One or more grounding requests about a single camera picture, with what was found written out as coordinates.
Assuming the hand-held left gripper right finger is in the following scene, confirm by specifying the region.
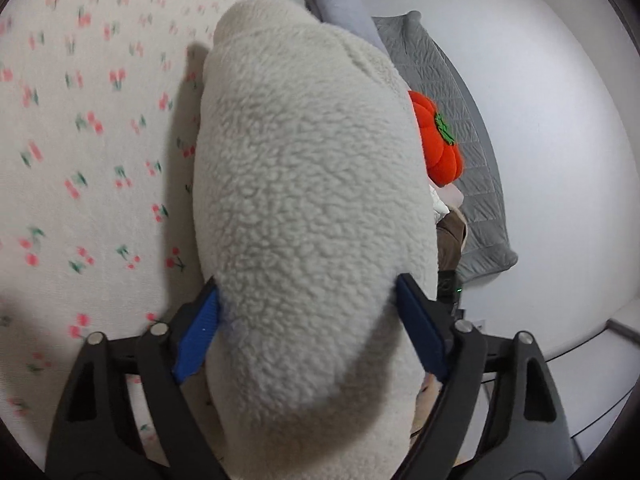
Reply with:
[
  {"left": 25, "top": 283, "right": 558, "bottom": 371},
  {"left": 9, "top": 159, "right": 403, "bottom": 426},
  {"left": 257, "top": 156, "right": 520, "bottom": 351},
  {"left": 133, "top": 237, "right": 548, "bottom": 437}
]
[{"left": 395, "top": 274, "right": 576, "bottom": 480}]

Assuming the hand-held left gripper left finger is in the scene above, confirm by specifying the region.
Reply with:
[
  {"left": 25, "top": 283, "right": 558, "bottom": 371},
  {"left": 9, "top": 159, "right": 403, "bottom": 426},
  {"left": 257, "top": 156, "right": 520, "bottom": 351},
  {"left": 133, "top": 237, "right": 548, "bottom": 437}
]
[{"left": 45, "top": 276, "right": 226, "bottom": 480}]

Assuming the white fleece garment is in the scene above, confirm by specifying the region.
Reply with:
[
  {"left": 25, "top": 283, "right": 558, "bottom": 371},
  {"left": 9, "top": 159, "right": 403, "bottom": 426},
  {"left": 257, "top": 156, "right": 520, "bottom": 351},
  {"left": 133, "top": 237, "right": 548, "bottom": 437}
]
[{"left": 192, "top": 0, "right": 441, "bottom": 480}]

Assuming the brown cloth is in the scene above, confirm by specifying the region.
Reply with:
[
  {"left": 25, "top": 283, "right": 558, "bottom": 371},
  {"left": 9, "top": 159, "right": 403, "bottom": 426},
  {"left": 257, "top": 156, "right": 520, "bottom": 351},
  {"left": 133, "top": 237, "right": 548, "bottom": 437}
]
[{"left": 436, "top": 206, "right": 468, "bottom": 273}]

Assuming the person's beige clothing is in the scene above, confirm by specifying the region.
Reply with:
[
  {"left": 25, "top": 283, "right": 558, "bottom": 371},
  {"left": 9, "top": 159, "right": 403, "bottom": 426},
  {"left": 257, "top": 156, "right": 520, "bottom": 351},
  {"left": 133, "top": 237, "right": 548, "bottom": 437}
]
[{"left": 410, "top": 377, "right": 443, "bottom": 443}]

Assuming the white cloth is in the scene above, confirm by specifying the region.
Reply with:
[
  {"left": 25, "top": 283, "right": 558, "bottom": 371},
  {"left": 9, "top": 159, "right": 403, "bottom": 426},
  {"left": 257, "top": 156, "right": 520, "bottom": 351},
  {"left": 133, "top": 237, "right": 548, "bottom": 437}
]
[{"left": 427, "top": 182, "right": 463, "bottom": 223}]

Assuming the grey quilted mat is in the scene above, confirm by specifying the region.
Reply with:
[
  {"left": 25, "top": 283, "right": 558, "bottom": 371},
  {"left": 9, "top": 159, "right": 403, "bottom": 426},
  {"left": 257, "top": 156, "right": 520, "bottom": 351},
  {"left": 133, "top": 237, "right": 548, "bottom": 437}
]
[{"left": 372, "top": 10, "right": 519, "bottom": 283}]

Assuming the orange pumpkin plush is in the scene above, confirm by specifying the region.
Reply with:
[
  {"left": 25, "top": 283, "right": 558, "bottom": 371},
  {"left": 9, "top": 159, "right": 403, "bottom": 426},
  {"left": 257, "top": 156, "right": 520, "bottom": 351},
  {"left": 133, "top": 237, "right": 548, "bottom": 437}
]
[{"left": 407, "top": 90, "right": 465, "bottom": 186}]

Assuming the cherry print blanket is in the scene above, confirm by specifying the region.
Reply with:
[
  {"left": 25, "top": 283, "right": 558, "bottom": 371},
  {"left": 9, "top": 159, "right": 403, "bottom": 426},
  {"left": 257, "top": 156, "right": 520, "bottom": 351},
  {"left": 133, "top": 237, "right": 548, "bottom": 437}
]
[{"left": 0, "top": 0, "right": 261, "bottom": 471}]

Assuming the grey-blue pillow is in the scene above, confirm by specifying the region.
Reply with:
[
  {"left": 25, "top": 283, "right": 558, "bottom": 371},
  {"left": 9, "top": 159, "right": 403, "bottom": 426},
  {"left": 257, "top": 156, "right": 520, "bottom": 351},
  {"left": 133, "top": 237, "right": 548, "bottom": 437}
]
[{"left": 297, "top": 0, "right": 391, "bottom": 56}]

